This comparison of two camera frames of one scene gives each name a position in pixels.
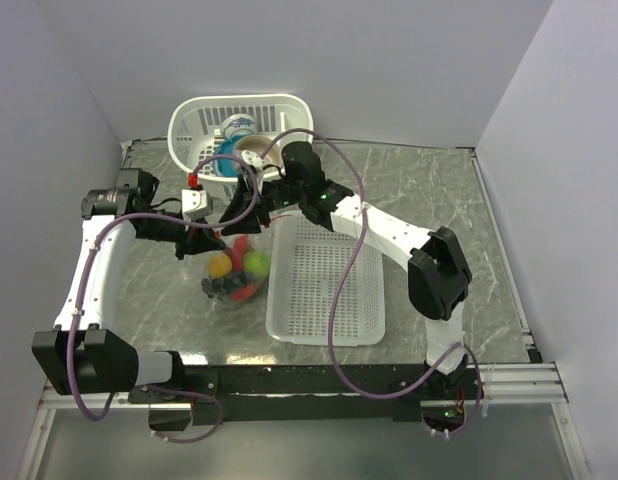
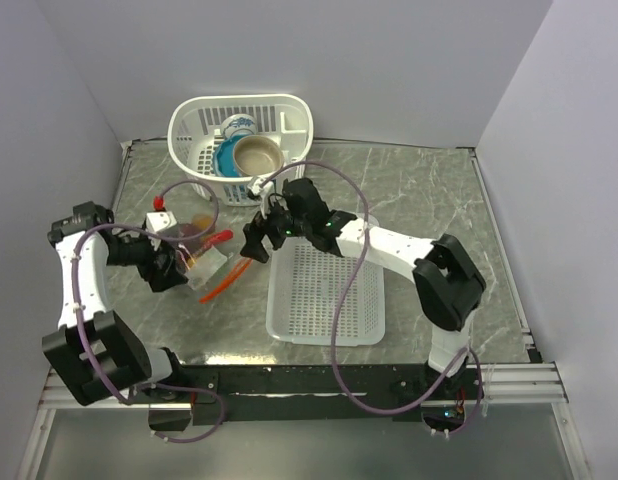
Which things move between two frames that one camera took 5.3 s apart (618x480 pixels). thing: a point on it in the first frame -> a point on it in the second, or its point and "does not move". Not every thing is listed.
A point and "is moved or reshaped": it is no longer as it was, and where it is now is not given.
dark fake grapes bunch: [222, 286] is moved or reshaped
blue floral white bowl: [238, 124] does not move
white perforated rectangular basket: [305, 263] does not move
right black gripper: [250, 223] -> [253, 234]
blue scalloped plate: [227, 166] does not move
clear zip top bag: [239, 274] is moved or reshaped
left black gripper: [196, 239] -> [168, 274]
